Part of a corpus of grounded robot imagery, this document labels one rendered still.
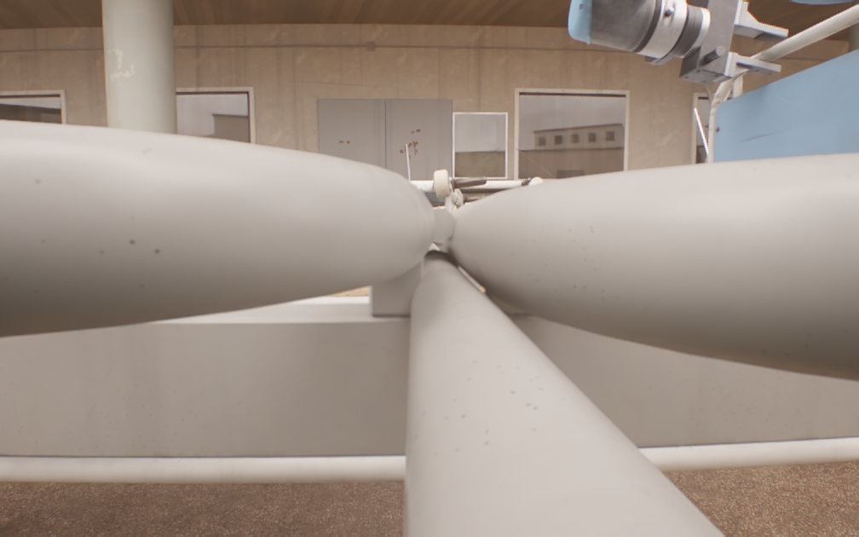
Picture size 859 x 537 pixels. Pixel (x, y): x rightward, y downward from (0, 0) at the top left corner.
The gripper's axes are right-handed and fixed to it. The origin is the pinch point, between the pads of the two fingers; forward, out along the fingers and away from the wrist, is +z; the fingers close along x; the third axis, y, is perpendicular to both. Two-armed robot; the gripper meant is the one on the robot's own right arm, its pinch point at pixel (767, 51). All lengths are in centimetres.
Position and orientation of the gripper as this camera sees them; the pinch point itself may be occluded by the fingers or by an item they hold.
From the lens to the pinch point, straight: 96.1
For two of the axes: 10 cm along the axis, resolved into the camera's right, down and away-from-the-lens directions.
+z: 9.9, 1.6, 0.5
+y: 0.3, 1.0, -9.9
